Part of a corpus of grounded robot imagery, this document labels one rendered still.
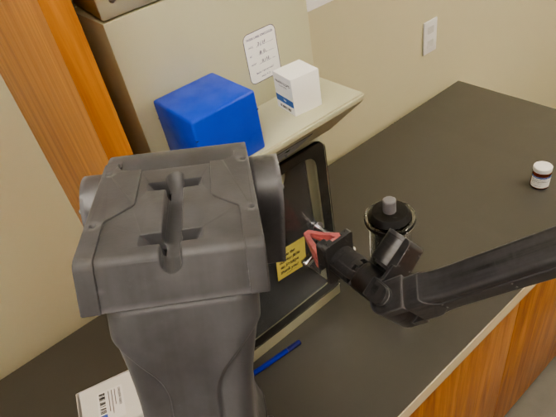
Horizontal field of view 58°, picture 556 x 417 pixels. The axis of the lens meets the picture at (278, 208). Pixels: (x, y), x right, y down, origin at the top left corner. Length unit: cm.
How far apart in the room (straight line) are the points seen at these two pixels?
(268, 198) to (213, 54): 50
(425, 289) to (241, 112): 38
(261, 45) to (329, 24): 73
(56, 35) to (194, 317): 40
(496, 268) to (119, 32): 57
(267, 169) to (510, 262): 51
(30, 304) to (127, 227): 112
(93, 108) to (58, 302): 84
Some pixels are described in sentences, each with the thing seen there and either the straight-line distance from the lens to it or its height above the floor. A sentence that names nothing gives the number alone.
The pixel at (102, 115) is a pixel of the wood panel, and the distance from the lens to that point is 60.
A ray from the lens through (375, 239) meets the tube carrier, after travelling 110.
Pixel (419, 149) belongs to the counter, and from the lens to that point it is 169.
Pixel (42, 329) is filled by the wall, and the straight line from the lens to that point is 140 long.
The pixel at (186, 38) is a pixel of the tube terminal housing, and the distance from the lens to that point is 73.
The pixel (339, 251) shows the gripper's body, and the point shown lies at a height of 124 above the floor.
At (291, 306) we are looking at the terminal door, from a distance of 111.
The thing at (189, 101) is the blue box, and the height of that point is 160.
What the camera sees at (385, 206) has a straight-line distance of 107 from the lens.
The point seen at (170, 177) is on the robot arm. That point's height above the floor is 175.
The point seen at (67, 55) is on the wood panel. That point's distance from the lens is 57.
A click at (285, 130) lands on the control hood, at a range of 75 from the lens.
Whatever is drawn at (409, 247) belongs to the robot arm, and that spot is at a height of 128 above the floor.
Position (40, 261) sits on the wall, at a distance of 129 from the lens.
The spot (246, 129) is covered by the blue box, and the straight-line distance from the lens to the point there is 69.
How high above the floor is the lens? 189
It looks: 39 degrees down
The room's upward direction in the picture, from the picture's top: 12 degrees counter-clockwise
